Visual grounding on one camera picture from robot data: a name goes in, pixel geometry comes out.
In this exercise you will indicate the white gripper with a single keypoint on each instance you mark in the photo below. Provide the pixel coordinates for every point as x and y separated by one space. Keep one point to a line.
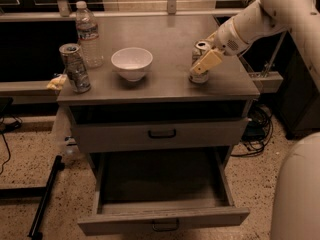
227 40

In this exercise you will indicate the green white 7up can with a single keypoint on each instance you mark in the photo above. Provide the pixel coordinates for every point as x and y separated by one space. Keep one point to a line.
197 74

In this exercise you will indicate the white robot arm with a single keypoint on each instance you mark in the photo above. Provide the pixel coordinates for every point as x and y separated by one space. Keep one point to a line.
296 205

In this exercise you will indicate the grey top drawer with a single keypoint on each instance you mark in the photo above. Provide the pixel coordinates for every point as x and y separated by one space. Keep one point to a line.
95 138

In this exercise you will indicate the grey drawer cabinet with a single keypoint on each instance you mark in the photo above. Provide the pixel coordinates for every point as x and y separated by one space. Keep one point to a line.
165 95

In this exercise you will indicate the silver energy drink can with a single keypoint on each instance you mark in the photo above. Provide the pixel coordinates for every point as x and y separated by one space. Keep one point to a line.
75 67

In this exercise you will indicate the open grey middle drawer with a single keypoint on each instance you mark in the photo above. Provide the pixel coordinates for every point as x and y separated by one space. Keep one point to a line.
161 191

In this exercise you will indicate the white ceramic bowl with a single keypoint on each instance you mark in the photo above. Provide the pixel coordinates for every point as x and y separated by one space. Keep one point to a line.
132 63

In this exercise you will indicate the clear plastic water bottle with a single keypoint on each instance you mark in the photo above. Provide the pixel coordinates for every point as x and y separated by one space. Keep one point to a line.
88 35

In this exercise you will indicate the black metal stand leg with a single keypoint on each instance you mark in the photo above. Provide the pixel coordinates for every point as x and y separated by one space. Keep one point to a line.
34 233

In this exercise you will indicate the metal rail frame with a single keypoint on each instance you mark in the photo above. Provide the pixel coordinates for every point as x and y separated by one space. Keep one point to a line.
60 10

